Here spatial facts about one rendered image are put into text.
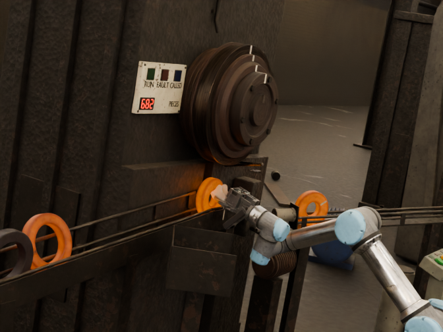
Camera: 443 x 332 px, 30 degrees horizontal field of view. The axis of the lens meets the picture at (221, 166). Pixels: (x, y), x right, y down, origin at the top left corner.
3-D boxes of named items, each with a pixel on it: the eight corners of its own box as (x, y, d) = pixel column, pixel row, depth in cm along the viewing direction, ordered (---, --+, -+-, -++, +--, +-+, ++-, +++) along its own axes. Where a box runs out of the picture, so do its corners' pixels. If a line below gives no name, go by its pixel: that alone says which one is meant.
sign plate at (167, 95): (131, 112, 286) (138, 60, 283) (175, 112, 308) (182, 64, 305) (136, 114, 285) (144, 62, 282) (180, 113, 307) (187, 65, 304)
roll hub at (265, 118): (223, 145, 305) (236, 70, 301) (261, 142, 329) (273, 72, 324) (236, 148, 303) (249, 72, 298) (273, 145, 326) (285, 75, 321)
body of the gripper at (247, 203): (238, 185, 320) (263, 200, 314) (230, 204, 322) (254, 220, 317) (228, 187, 313) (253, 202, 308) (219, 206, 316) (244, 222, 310)
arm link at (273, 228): (275, 246, 304) (284, 226, 301) (252, 230, 309) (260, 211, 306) (285, 242, 310) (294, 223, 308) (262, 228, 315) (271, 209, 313)
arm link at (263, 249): (275, 263, 317) (286, 239, 314) (260, 268, 308) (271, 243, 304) (259, 253, 321) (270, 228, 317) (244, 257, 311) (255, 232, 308)
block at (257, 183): (223, 231, 348) (232, 176, 344) (233, 228, 354) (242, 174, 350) (244, 238, 342) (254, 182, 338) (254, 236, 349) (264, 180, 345)
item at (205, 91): (182, 165, 304) (203, 37, 296) (247, 159, 344) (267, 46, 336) (196, 168, 301) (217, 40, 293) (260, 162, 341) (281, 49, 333)
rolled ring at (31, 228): (62, 283, 253) (55, 284, 255) (79, 229, 261) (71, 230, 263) (19, 258, 240) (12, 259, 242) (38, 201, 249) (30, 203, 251)
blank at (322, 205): (300, 231, 355) (304, 234, 352) (288, 201, 348) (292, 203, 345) (329, 213, 359) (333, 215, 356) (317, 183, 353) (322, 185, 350)
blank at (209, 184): (196, 180, 315) (204, 181, 314) (219, 174, 328) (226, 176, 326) (193, 219, 319) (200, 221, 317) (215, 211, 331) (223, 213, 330)
